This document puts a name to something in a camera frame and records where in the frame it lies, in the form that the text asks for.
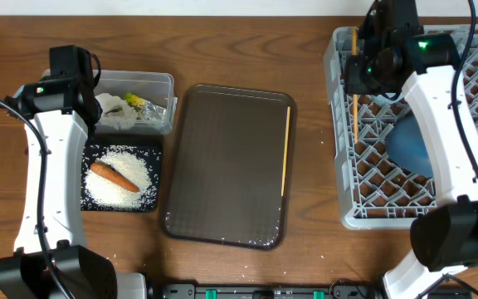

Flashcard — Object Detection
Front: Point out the clear plastic bin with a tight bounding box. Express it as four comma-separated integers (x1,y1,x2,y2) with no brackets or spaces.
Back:
41,68,178,135

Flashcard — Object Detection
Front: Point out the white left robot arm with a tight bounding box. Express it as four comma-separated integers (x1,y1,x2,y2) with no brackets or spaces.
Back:
0,78,148,298

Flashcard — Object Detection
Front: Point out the orange carrot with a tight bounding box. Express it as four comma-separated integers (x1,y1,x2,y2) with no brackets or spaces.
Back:
90,162,140,193

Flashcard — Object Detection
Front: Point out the foil snack wrapper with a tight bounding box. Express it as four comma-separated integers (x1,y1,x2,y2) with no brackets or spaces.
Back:
124,93,166,120

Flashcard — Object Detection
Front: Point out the light blue bowl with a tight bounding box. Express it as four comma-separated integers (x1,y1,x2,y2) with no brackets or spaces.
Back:
371,93,403,106

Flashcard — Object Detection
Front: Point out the black tray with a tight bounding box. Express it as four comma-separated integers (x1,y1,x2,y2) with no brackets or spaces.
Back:
80,135,163,213

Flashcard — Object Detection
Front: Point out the grey dishwasher rack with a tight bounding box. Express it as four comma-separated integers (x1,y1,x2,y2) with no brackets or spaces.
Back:
324,25,478,230

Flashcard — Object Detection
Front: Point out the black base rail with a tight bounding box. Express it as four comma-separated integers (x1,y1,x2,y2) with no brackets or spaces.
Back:
147,279,386,299

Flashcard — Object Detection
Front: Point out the dark blue plate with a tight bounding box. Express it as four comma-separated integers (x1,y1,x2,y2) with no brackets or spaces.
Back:
385,115,433,178

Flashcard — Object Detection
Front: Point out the white tissue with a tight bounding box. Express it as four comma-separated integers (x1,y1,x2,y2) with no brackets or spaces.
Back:
95,93,139,130

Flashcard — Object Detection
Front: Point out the wooden chopstick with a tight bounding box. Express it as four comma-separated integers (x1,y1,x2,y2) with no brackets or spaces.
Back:
352,27,359,145
280,106,291,197

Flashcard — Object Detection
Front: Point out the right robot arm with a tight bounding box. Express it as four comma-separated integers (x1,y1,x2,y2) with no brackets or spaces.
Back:
344,33,478,298

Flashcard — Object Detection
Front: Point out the brown serving tray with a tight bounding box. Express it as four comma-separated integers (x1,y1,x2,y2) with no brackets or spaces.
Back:
162,85,298,251

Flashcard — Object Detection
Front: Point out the white rice pile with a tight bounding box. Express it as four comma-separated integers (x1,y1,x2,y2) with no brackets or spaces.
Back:
84,150,157,210

